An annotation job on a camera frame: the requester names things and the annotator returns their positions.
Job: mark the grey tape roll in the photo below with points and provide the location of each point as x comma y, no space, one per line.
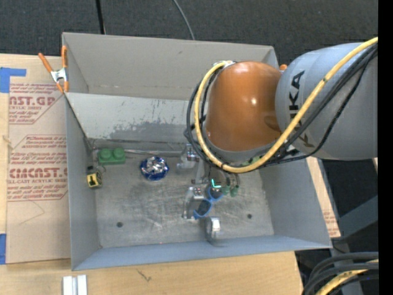
215,226

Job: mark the brown cardboard board red print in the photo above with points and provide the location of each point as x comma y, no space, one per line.
37,214

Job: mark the grey metal bin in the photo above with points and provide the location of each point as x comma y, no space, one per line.
147,207

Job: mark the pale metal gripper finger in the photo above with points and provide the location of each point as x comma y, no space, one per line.
196,191
191,156

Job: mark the yellow and black small tool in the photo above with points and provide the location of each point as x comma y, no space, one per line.
93,180

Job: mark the green toy brick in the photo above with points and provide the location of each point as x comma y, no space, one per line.
111,157

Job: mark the blue sunglasses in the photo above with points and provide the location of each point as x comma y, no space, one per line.
204,207

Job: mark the blue and silver shiny ball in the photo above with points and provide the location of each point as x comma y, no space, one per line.
154,168

